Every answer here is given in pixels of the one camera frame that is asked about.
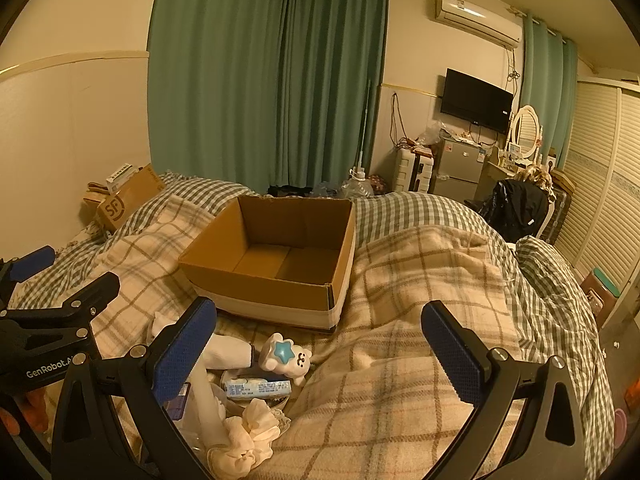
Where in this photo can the white pole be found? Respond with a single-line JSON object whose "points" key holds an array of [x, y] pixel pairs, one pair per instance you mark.
{"points": [[364, 125]]}

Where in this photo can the brown suitcase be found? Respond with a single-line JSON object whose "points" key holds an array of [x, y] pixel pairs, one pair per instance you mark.
{"points": [[557, 215]]}

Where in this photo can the white sock dark cuff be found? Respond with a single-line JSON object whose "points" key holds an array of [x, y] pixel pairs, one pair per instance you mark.
{"points": [[227, 352]]}

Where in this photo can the open brown cardboard box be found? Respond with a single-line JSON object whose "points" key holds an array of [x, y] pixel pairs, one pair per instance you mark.
{"points": [[280, 265]]}

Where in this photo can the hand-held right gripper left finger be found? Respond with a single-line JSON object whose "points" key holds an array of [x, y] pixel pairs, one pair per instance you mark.
{"points": [[184, 352]]}

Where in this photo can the white oval vanity mirror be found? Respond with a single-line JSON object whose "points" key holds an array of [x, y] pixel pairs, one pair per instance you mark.
{"points": [[525, 127]]}

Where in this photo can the white plastic item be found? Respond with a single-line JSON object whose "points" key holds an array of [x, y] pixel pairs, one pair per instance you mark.
{"points": [[121, 175]]}

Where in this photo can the clear plastic water bottle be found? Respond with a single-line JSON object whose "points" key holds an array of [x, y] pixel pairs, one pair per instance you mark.
{"points": [[357, 187]]}

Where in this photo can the printed small cardboard box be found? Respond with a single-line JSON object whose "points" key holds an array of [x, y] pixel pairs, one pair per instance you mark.
{"points": [[127, 200]]}

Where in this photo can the narrow green curtain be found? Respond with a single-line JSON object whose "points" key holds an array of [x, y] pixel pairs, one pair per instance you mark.
{"points": [[547, 90]]}

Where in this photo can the beige plaid blanket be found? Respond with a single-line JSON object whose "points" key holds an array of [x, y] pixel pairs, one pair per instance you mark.
{"points": [[380, 360]]}

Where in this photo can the white air conditioner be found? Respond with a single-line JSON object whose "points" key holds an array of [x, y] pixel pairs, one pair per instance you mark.
{"points": [[475, 17]]}

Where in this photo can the white sliding wardrobe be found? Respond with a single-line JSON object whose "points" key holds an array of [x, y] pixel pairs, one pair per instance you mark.
{"points": [[600, 180]]}

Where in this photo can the white bear toy blue star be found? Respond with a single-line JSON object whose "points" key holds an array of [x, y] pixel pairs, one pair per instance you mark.
{"points": [[290, 360]]}

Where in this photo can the dressing table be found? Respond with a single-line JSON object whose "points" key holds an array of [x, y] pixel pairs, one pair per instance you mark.
{"points": [[500, 175]]}

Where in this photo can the blue white tube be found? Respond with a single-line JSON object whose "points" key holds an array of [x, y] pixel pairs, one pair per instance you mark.
{"points": [[257, 388]]}

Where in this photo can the crumpled plastic bag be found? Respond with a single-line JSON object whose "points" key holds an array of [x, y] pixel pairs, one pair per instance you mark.
{"points": [[432, 132]]}

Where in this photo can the long white sock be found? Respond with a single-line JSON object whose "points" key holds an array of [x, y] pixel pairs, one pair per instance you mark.
{"points": [[210, 405]]}

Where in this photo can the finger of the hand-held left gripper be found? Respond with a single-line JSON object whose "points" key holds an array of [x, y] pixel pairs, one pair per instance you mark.
{"points": [[87, 297], [31, 263]]}

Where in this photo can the black jacket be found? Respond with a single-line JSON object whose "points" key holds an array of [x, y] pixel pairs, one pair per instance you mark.
{"points": [[517, 207]]}

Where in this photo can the white suitcase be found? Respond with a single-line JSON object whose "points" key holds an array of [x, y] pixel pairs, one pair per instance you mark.
{"points": [[412, 170]]}

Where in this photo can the white crumpled cloth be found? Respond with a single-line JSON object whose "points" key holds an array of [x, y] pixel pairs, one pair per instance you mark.
{"points": [[250, 430]]}

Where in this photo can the orange soft item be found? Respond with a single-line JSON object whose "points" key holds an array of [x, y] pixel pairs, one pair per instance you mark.
{"points": [[30, 402]]}

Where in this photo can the clear plastic bag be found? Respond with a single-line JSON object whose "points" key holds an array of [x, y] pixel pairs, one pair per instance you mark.
{"points": [[220, 390]]}

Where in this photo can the black wall television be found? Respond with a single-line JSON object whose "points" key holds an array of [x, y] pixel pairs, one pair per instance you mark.
{"points": [[475, 100]]}

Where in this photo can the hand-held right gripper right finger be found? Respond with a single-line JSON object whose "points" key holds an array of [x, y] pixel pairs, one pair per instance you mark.
{"points": [[452, 355]]}

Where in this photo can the silver mini fridge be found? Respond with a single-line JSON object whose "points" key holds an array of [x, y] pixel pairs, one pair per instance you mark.
{"points": [[457, 165]]}

